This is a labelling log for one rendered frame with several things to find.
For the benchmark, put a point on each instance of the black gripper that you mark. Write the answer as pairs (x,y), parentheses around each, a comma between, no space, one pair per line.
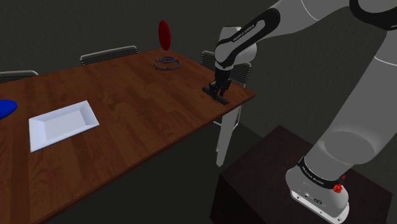
(222,76)

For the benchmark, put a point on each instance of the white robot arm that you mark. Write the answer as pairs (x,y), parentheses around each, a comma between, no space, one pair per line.
(350,102)

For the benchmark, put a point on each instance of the black flat bar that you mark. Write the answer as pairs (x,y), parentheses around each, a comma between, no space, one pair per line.
(224,100)

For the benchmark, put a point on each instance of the grey slatted chair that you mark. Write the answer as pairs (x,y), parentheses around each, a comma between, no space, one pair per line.
(15,74)
(108,53)
(207,60)

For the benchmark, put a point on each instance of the red oval disc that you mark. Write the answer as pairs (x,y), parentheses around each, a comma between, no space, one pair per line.
(164,34)

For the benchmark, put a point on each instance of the brown wooden table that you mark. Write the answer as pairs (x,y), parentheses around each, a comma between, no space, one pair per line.
(130,102)

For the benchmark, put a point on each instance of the dark robot stand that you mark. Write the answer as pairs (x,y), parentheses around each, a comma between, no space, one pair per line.
(257,173)

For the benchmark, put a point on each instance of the white rectangular plate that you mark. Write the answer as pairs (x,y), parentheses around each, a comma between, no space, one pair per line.
(63,124)

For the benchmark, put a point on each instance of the blue oval dish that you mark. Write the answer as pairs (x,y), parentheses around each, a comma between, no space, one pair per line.
(6,108)

